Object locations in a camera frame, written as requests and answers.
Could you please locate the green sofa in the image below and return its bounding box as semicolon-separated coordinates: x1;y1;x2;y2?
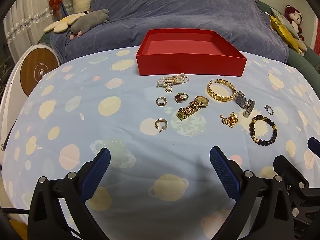
257;0;320;74

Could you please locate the blue planet print tablecloth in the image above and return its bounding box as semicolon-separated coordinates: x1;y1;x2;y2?
0;47;320;240

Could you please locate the cream flower cushion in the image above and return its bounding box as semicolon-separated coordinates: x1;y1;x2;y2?
44;13;87;33

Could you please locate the grey cushion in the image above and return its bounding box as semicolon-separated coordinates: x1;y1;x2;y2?
270;7;300;39

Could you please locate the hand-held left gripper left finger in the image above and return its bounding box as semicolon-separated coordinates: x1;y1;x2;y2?
27;147;111;240

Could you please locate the red cardboard box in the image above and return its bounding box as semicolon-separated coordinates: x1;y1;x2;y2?
136;29;247;77

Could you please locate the blue velvet blanket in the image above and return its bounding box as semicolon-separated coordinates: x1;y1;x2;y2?
50;0;290;64

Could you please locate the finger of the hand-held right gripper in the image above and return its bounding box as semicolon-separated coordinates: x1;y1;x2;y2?
308;137;320;154
273;155;311;201

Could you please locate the black cable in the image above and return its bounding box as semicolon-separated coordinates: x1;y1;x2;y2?
0;206;29;215

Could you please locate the gold wristwatch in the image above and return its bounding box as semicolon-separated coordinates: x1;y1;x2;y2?
176;95;209;121

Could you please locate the red ribbon bow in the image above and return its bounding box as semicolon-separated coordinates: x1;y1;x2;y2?
49;0;63;14

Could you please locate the gold cushion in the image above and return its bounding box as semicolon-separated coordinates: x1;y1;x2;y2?
269;15;303;54

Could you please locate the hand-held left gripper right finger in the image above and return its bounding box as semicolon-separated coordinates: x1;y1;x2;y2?
209;146;298;240

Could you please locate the red clover gold ring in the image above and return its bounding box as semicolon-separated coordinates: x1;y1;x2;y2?
174;92;189;104

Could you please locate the red plush doll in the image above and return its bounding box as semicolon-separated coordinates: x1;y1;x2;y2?
284;4;304;42

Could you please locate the pearl bracelet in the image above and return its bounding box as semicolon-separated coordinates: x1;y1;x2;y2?
156;73;190;87

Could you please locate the gold chain-link bangle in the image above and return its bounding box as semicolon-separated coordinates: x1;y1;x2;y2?
206;79;237;102

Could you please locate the silver wristwatch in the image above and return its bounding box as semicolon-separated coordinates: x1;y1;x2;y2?
234;91;256;118

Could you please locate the grey plush toy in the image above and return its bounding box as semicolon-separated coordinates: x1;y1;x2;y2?
69;9;110;39

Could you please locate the gold bead chain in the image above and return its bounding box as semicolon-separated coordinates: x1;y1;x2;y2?
220;112;239;128

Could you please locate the white curtain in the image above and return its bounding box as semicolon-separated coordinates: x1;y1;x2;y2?
5;0;73;45

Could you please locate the black bead bracelet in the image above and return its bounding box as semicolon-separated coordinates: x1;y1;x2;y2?
249;115;277;146

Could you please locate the round wooden-top white device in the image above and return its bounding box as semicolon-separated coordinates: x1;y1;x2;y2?
19;44;60;98

